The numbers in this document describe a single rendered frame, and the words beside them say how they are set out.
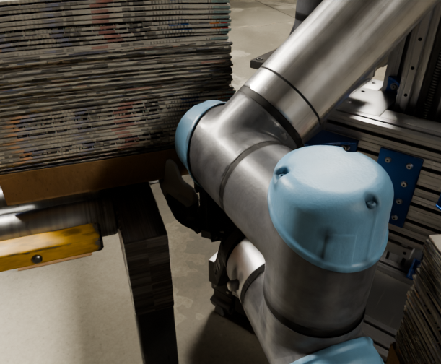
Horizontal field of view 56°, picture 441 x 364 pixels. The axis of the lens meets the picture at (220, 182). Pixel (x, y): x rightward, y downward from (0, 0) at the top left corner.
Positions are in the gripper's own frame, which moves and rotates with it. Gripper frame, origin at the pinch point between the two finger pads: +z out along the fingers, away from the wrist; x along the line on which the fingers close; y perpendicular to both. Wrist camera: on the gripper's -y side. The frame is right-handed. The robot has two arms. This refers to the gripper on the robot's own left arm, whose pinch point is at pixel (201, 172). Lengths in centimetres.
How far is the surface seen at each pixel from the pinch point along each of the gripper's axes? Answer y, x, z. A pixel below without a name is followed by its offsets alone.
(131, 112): 11.2, 8.8, -2.0
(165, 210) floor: -80, -10, 97
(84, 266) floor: -79, 25, 74
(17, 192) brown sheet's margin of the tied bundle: 3.2, 23.1, -2.1
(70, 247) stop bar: 2.1, 17.8, -12.7
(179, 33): 19.4, 2.5, -1.7
